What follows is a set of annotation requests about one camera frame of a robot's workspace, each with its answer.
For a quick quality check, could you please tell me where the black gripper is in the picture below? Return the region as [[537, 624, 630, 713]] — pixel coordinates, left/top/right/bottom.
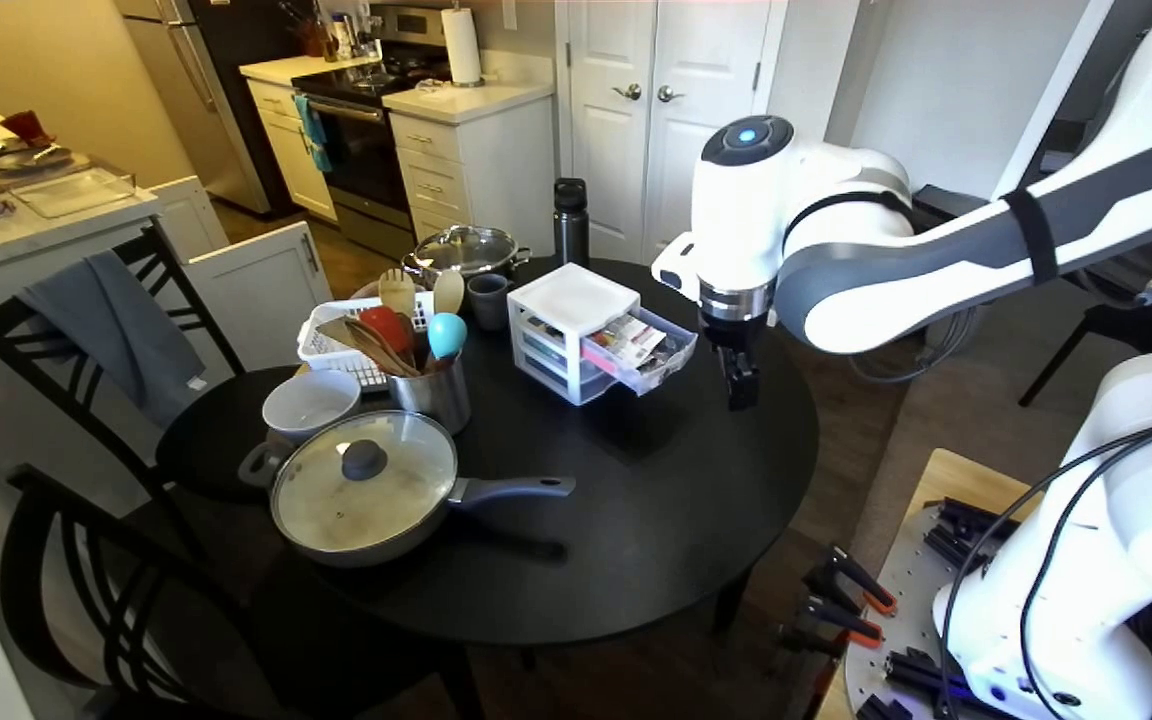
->
[[714, 310, 769, 413]]

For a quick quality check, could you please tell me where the clear drawer with pink contents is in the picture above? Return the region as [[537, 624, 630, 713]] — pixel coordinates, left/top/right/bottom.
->
[[580, 303, 705, 400]]

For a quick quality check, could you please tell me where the white plastic mini drawer unit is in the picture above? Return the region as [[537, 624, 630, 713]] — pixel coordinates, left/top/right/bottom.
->
[[503, 260, 649, 408]]

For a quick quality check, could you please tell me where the round black table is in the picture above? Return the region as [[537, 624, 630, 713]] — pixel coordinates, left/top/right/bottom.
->
[[153, 254, 824, 653]]

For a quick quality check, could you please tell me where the black clamp orange tip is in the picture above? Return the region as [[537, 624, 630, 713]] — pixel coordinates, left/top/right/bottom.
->
[[775, 593, 890, 660], [802, 544, 899, 619]]

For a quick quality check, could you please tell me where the wooden board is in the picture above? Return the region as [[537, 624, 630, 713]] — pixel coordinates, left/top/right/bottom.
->
[[811, 445, 1049, 720]]

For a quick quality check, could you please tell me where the black thermos bottle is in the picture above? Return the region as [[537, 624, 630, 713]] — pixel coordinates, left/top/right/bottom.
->
[[551, 177, 592, 266]]

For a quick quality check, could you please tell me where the grey frying pan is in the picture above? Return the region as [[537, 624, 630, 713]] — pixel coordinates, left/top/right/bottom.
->
[[235, 408, 580, 571]]

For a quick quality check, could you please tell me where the dark grey mug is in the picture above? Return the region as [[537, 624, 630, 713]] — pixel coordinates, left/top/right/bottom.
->
[[464, 271, 516, 336]]

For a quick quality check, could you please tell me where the white double door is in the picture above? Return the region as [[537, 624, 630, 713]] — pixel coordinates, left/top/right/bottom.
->
[[551, 0, 791, 266]]

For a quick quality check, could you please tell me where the blue silicone spatula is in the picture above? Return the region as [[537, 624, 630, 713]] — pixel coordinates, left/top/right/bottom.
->
[[426, 309, 473, 366]]

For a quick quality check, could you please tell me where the metal utensil cup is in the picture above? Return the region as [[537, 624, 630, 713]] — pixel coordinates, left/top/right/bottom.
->
[[387, 353, 478, 441]]

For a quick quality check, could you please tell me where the steel pot with glass lid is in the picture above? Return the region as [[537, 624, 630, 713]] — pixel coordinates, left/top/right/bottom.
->
[[404, 221, 537, 286]]

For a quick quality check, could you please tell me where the wooden spoon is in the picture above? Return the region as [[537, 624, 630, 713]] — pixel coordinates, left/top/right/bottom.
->
[[373, 266, 421, 318], [427, 266, 469, 318]]

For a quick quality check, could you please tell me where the white cabinet with drawers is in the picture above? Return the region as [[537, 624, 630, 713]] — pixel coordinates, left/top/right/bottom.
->
[[381, 79, 559, 260]]

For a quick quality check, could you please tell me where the red silicone spatula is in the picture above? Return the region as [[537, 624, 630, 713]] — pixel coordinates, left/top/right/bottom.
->
[[357, 303, 421, 361]]

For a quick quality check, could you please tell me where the glass pan lid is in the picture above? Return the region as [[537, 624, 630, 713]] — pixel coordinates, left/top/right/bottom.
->
[[270, 408, 464, 556]]

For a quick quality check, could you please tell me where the black stand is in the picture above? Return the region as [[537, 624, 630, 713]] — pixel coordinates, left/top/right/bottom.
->
[[1011, 254, 1152, 413]]

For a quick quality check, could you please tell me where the white plastic basket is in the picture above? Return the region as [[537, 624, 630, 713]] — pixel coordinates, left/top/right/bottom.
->
[[294, 297, 404, 395]]

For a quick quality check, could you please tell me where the white bowl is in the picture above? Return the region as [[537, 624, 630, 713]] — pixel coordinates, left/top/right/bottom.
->
[[261, 366, 369, 445]]

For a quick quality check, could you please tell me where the white paper towel roll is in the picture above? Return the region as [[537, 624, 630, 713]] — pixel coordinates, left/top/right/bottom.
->
[[438, 3, 488, 91]]

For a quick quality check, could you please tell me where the black kitchen stove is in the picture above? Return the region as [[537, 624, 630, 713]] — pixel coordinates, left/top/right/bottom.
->
[[290, 3, 456, 263]]

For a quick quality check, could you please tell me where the teal dish towel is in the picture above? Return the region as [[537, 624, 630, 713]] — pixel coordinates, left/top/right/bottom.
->
[[294, 87, 341, 181]]

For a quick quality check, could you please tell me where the white cabinet beside fridge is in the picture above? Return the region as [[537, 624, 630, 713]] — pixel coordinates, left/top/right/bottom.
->
[[235, 53, 387, 227]]

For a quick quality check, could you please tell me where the grey cloth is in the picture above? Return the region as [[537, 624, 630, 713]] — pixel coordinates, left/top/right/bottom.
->
[[20, 248, 207, 431]]

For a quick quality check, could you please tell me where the refrigerator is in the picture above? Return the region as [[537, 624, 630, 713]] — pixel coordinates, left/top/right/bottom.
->
[[112, 0, 305, 221]]

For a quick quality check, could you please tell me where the black wooden chair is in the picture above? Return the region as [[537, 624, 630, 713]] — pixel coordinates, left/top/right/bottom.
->
[[0, 465, 488, 720]]

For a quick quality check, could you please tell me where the white kitchen island counter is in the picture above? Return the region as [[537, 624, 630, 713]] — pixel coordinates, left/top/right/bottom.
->
[[0, 164, 335, 524]]

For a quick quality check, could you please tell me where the red cup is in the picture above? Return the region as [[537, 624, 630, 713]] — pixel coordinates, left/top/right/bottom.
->
[[0, 108, 48, 147]]

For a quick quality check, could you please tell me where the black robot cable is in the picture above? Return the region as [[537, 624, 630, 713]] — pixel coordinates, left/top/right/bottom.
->
[[935, 392, 1152, 670]]

